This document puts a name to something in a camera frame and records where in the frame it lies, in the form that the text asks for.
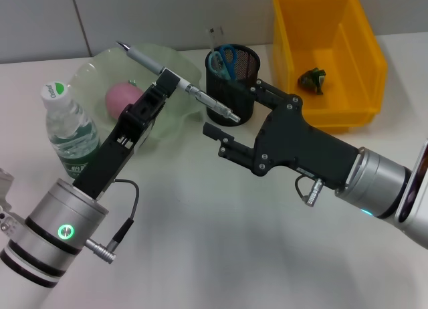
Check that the green plastic wrapper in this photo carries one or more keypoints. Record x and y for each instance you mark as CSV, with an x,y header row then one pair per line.
x,y
311,81

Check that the silver white pen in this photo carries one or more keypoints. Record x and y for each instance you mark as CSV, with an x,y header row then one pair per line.
x,y
147,61

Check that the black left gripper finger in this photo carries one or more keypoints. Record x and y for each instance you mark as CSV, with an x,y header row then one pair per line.
x,y
165,86

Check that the clear green-label water bottle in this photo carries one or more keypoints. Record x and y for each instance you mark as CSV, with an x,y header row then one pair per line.
x,y
72,135

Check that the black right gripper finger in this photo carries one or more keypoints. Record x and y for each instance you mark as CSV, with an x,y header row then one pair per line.
x,y
234,148
271,96

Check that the green wavy glass fruit plate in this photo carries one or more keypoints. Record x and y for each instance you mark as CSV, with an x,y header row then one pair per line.
x,y
180,68

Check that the pink toy peach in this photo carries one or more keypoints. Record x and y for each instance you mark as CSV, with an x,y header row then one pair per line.
x,y
122,95

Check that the blue scissors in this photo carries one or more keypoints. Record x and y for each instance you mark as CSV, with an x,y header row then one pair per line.
x,y
229,63

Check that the yellow plastic bin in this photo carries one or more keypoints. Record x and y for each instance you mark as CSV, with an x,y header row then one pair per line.
x,y
327,38

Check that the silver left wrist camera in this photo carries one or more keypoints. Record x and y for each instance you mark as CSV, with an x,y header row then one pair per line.
x,y
5,195

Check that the clear plastic ruler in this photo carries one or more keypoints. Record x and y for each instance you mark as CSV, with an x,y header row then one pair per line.
x,y
214,41

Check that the black mesh pen holder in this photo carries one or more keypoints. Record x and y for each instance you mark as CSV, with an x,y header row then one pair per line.
x,y
227,95

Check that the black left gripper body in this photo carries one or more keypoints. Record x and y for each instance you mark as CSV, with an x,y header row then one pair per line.
x,y
110,155

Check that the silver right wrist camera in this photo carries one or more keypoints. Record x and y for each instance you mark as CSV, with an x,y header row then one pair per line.
x,y
416,202

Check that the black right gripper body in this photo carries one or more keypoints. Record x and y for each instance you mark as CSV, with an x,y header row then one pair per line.
x,y
301,145

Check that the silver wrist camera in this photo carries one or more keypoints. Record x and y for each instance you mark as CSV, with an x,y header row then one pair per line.
x,y
416,202
5,195

